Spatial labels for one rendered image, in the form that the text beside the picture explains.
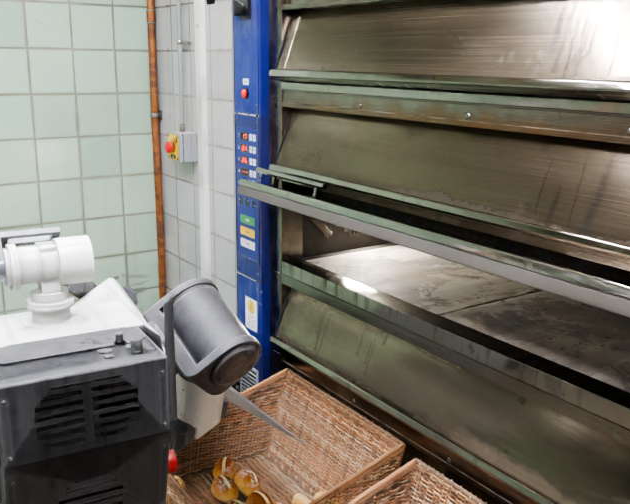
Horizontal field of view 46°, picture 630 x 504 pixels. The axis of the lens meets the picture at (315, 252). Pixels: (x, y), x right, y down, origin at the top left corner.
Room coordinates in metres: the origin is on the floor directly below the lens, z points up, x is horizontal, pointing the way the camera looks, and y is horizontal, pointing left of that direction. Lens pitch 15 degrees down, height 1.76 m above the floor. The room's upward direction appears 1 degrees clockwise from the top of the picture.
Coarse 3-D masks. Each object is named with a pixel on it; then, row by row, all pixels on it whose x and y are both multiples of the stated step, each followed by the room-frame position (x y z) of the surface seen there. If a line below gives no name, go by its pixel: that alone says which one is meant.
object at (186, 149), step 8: (168, 136) 2.62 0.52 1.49; (176, 136) 2.56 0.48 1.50; (184, 136) 2.56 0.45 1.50; (192, 136) 2.58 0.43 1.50; (176, 144) 2.57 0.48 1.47; (184, 144) 2.56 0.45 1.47; (192, 144) 2.58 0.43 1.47; (176, 152) 2.57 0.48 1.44; (184, 152) 2.56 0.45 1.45; (192, 152) 2.58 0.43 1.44; (176, 160) 2.58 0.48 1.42; (184, 160) 2.56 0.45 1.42; (192, 160) 2.58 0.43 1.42
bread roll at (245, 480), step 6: (240, 474) 1.84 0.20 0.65; (246, 474) 1.83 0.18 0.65; (252, 474) 1.83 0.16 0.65; (234, 480) 1.84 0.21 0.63; (240, 480) 1.82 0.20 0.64; (246, 480) 1.81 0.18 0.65; (252, 480) 1.81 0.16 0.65; (258, 480) 1.82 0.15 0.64; (240, 486) 1.81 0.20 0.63; (246, 486) 1.80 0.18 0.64; (252, 486) 1.80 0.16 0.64; (258, 486) 1.81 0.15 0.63; (246, 492) 1.79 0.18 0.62
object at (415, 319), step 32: (320, 288) 1.97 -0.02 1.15; (352, 288) 1.87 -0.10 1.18; (416, 320) 1.64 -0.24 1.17; (448, 320) 1.63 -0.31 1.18; (480, 352) 1.47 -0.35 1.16; (512, 352) 1.44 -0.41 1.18; (544, 384) 1.34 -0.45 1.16; (576, 384) 1.28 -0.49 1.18; (608, 384) 1.28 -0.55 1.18; (608, 416) 1.22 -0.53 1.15
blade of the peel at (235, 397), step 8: (232, 392) 1.39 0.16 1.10; (232, 400) 1.39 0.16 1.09; (240, 400) 1.40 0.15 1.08; (248, 400) 1.70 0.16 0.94; (248, 408) 1.41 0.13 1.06; (256, 408) 1.60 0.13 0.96; (256, 416) 1.42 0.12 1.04; (264, 416) 1.43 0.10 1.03; (272, 424) 1.44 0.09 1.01; (280, 424) 1.58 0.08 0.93; (288, 432) 1.47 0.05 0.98
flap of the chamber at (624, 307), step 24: (240, 192) 2.03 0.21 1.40; (264, 192) 1.94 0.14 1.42; (312, 216) 1.74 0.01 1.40; (336, 216) 1.66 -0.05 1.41; (384, 216) 1.82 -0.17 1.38; (408, 240) 1.46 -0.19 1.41; (480, 264) 1.29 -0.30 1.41; (504, 264) 1.25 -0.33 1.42; (552, 288) 1.16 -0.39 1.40; (576, 288) 1.13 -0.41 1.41; (624, 312) 1.05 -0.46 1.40
